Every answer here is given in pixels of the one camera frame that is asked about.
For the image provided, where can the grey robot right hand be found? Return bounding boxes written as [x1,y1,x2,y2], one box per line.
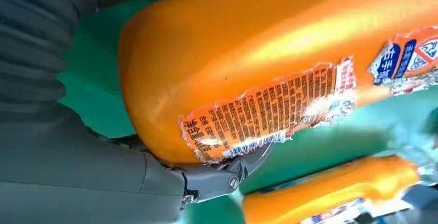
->
[0,0,273,224]

